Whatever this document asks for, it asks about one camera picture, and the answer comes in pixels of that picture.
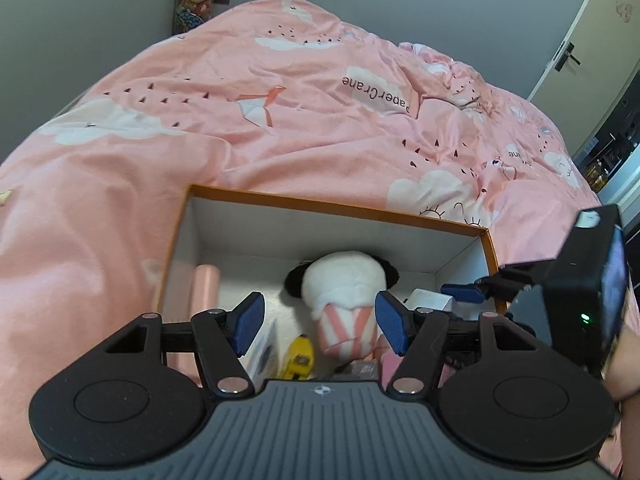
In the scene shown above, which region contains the yellow toy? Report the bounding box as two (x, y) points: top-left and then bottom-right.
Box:
(277, 335), (315, 381)

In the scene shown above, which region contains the white panda plush toy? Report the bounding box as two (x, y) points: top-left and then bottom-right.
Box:
(285, 251), (401, 361)

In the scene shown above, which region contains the black door handle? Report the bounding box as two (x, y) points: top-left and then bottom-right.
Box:
(554, 41), (582, 72)

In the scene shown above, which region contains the orange cardboard box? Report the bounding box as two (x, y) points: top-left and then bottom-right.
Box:
(155, 184), (501, 391)

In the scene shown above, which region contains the cream door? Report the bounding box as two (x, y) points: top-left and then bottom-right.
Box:
(527, 0), (640, 153)

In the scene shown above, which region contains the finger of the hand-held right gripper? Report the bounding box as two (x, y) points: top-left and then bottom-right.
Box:
(441, 259), (555, 307)

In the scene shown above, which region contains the pink cylinder bottle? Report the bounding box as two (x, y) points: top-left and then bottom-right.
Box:
(194, 264), (222, 321)

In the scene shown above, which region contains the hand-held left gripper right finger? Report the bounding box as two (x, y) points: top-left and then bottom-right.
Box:
(375, 290), (538, 401)

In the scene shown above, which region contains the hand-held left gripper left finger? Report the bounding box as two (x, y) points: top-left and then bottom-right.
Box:
(102, 291), (266, 397)

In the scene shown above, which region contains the person's right forearm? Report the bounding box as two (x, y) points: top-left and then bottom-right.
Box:
(602, 332), (640, 480)

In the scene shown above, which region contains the pink printed blanket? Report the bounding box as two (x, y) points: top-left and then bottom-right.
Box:
(0, 0), (640, 480)

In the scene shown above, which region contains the white box with dark print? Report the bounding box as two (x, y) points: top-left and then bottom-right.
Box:
(240, 317), (280, 386)

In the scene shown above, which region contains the small white box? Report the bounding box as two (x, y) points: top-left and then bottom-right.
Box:
(404, 287), (453, 313)

